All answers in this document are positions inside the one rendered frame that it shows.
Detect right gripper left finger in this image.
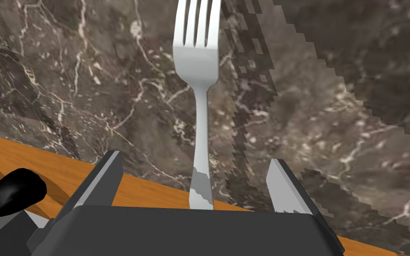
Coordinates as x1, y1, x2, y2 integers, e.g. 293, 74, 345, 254
62, 150, 124, 210

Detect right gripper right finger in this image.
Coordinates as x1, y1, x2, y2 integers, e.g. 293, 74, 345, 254
265, 158, 314, 216

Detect black rounded knob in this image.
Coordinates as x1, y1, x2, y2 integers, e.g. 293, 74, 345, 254
0, 168, 48, 217

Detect silver fork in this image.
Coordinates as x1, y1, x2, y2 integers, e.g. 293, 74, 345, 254
173, 0, 222, 210

